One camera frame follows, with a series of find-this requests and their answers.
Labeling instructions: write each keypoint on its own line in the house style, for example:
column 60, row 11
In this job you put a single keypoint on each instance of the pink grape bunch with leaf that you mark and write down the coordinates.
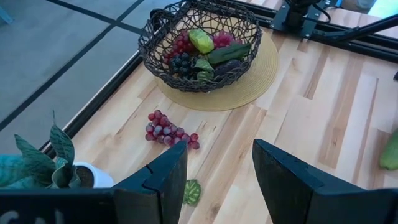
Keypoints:
column 222, row 39

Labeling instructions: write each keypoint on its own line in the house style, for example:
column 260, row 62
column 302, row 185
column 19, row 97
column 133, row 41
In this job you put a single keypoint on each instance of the purple eggplant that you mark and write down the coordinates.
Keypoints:
column 228, row 67

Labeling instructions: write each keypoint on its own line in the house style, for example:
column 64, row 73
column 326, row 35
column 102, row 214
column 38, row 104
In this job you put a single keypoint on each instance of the loose green leaf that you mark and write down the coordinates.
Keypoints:
column 192, row 192

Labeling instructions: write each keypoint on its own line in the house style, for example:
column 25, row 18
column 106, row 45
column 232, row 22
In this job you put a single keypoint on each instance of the red and mauve grape bunch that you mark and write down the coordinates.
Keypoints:
column 168, row 130

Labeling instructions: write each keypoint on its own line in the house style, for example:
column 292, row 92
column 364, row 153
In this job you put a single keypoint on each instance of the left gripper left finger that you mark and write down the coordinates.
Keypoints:
column 155, row 193

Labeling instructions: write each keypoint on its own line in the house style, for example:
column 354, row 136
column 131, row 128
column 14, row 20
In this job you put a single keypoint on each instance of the long green cucumber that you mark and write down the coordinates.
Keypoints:
column 390, row 152

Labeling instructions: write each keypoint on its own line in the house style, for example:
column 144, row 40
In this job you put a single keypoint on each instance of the green plant in white pot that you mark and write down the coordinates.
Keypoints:
column 62, row 146

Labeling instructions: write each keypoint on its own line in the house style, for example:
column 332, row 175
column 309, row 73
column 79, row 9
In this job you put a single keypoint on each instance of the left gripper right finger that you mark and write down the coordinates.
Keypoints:
column 286, row 186

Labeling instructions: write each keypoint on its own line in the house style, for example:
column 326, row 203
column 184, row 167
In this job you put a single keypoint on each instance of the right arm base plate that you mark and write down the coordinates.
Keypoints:
column 278, row 23

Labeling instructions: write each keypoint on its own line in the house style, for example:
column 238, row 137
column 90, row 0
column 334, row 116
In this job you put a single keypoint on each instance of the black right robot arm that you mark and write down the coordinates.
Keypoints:
column 298, row 12

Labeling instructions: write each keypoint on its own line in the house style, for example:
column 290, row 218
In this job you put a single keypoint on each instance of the black grape bunch with leaf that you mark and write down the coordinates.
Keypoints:
column 182, row 62

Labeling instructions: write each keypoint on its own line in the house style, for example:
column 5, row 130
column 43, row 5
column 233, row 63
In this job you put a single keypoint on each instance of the round woven straw placemat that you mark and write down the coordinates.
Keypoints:
column 242, row 93

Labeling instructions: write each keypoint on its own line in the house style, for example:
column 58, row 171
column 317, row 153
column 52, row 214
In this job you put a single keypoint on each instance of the crimson grape bunch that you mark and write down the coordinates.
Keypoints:
column 182, row 45

